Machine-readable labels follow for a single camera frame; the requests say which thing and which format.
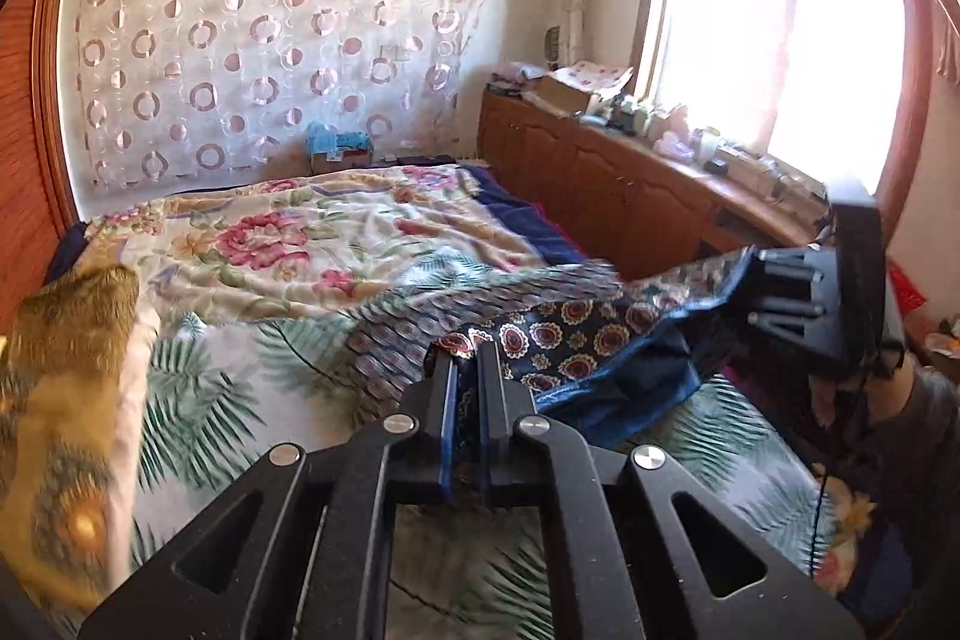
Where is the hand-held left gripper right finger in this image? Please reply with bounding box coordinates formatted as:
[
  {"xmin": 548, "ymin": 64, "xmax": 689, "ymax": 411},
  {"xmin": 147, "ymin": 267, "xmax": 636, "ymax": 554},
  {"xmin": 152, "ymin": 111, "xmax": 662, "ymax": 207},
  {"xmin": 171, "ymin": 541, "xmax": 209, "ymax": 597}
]
[{"xmin": 474, "ymin": 344, "xmax": 867, "ymax": 640}]

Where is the long wooden cabinet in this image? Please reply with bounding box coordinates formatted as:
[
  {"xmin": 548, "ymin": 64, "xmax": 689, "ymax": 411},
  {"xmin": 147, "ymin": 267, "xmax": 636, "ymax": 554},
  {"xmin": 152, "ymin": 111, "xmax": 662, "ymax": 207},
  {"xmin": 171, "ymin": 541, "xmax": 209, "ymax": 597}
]
[{"xmin": 478, "ymin": 89, "xmax": 835, "ymax": 283}]

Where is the red paper packet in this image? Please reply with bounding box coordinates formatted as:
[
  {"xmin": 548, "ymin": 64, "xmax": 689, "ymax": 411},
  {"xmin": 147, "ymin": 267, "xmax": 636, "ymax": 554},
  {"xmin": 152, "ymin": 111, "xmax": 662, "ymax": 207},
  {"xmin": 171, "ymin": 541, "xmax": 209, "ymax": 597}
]
[{"xmin": 888, "ymin": 260, "xmax": 929, "ymax": 316}]

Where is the navy patterned shirt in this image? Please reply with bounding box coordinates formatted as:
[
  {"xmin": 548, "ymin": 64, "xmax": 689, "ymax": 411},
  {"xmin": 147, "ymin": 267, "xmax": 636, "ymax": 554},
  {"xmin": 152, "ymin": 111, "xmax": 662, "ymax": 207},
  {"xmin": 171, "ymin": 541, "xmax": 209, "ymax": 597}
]
[{"xmin": 351, "ymin": 245, "xmax": 760, "ymax": 455}]

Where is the wooden slatted wardrobe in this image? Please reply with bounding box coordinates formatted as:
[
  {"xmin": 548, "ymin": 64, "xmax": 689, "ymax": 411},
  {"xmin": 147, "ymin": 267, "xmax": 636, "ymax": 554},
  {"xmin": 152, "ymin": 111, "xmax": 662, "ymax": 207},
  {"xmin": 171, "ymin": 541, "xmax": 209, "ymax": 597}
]
[{"xmin": 0, "ymin": 0, "xmax": 85, "ymax": 320}]

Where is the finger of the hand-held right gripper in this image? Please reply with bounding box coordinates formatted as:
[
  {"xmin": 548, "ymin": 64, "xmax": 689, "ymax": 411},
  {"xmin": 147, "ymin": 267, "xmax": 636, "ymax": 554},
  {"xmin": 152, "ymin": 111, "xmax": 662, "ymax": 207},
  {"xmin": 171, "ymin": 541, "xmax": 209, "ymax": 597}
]
[
  {"xmin": 747, "ymin": 299, "xmax": 835, "ymax": 380},
  {"xmin": 752, "ymin": 245, "xmax": 832, "ymax": 302}
]

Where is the person's right forearm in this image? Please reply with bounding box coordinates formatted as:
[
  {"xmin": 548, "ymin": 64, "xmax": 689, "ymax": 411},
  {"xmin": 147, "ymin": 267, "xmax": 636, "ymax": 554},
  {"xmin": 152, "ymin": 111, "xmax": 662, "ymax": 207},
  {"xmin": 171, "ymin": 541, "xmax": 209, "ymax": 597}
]
[{"xmin": 844, "ymin": 362, "xmax": 960, "ymax": 540}]

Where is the gold patterned cloth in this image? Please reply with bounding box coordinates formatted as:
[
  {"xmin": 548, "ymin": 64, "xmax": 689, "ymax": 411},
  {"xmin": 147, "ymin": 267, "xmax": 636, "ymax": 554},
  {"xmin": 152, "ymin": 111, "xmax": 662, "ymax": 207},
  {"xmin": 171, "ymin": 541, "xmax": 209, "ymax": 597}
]
[{"xmin": 0, "ymin": 261, "xmax": 152, "ymax": 612}]

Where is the circle-pattern sheer curtain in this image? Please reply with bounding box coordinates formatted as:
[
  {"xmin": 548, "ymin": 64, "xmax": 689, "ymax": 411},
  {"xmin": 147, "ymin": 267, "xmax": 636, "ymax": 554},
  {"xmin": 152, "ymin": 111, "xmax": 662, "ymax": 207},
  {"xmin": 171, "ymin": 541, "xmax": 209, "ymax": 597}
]
[{"xmin": 71, "ymin": 0, "xmax": 490, "ymax": 193}]

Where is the row of small bottles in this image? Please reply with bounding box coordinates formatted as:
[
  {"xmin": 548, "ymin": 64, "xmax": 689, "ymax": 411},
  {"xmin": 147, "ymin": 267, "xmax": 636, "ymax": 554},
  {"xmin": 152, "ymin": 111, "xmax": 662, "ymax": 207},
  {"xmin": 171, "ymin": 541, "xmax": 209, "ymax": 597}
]
[{"xmin": 606, "ymin": 95, "xmax": 826, "ymax": 200}]

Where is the person's right hand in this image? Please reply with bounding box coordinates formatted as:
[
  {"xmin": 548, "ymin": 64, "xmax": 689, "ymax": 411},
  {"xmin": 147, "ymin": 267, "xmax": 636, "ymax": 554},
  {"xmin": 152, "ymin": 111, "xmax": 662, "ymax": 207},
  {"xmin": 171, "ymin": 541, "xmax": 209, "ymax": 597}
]
[{"xmin": 811, "ymin": 351, "xmax": 922, "ymax": 432}]

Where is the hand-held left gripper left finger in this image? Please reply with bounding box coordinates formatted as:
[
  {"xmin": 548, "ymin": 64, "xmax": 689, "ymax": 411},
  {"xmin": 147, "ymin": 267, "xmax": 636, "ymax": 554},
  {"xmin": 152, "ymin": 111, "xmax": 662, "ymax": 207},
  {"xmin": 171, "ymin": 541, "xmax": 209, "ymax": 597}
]
[{"xmin": 79, "ymin": 344, "xmax": 462, "ymax": 640}]

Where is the dark blue blanket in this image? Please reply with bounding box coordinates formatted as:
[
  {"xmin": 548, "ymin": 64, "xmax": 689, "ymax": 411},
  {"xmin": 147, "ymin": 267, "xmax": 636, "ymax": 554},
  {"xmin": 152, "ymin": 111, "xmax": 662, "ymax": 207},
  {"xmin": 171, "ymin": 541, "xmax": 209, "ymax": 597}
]
[{"xmin": 468, "ymin": 163, "xmax": 591, "ymax": 271}]

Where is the leaf-print bedsheet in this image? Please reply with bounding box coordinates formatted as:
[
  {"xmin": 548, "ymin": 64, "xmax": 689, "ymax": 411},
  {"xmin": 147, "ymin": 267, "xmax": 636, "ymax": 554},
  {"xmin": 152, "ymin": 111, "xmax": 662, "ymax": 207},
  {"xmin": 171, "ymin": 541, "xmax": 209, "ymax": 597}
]
[{"xmin": 112, "ymin": 301, "xmax": 880, "ymax": 640}]

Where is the floral blanket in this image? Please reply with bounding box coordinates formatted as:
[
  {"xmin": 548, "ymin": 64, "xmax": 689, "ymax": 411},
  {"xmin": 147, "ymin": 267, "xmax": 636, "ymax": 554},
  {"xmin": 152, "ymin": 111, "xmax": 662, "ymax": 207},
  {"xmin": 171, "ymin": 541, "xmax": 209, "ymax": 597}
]
[{"xmin": 82, "ymin": 163, "xmax": 557, "ymax": 327}]

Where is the blue tissue pack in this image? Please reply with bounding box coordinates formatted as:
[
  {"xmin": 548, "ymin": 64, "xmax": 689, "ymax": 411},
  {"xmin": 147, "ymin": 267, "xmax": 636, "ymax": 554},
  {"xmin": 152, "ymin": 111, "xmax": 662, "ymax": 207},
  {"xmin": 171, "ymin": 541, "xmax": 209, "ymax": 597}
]
[{"xmin": 304, "ymin": 120, "xmax": 375, "ymax": 173}]

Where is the stack of papers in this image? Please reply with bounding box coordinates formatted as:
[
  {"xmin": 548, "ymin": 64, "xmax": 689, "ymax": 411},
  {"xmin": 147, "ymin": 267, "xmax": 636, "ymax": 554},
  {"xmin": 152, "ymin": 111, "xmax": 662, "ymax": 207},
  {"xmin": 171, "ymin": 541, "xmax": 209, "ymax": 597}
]
[{"xmin": 487, "ymin": 61, "xmax": 546, "ymax": 99}]

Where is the black cable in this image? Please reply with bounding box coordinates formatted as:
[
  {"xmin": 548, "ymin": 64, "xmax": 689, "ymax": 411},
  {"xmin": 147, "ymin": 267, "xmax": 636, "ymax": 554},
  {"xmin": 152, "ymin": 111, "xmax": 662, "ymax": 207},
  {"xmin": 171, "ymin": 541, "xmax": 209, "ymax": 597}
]
[{"xmin": 808, "ymin": 381, "xmax": 863, "ymax": 573}]

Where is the open cardboard box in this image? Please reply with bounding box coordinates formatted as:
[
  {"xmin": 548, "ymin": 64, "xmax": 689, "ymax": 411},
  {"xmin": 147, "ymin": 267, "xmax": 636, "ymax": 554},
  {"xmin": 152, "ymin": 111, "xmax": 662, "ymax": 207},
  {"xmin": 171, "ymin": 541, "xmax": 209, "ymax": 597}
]
[{"xmin": 538, "ymin": 59, "xmax": 635, "ymax": 118}]

